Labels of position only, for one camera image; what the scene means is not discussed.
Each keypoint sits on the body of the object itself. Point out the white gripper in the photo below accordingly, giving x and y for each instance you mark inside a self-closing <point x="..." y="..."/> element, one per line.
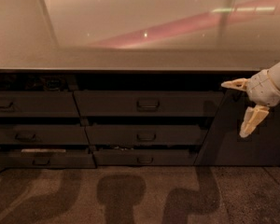
<point x="262" y="89"/>

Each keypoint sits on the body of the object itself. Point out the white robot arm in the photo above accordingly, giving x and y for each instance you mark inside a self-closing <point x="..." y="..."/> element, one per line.
<point x="274" y="73"/>

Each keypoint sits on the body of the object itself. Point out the grey drawer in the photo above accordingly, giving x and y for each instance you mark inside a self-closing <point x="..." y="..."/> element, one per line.
<point x="148" y="103"/>
<point x="71" y="158"/>
<point x="37" y="104"/>
<point x="145" y="135"/>
<point x="146" y="157"/>
<point x="42" y="135"/>

